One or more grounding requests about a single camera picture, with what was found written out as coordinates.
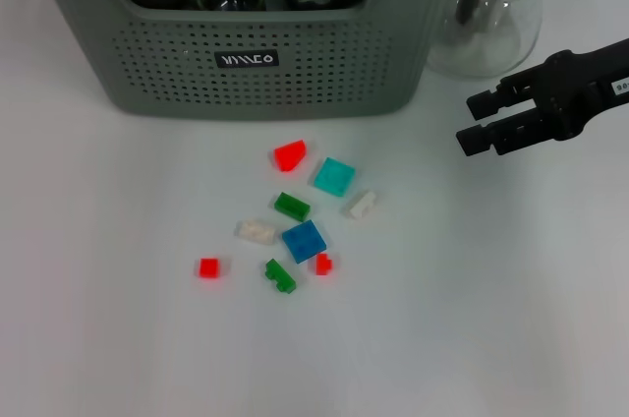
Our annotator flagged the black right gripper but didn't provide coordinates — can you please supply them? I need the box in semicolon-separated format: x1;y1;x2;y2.
455;37;629;157

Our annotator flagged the green rectangular toy brick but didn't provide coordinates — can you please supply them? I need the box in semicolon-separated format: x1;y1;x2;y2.
273;192;313;222

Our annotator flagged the blue square toy brick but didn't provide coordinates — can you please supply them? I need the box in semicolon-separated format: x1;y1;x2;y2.
281;218;329;265

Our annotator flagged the white toy brick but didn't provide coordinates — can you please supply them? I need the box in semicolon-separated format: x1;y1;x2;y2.
235;218;277;245
342;189;380;220

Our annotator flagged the green stepped toy brick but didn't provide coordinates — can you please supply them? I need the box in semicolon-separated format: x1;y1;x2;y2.
264;258;299;295

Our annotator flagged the grey-green perforated storage bin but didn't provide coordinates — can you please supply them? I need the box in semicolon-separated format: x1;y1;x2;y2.
22;0;476;121

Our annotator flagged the orange-red wedge toy block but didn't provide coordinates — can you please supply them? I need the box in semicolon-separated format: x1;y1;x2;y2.
272;139;311;172

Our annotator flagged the teal square toy plate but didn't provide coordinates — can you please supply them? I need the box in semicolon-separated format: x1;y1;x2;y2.
313;156;358;199

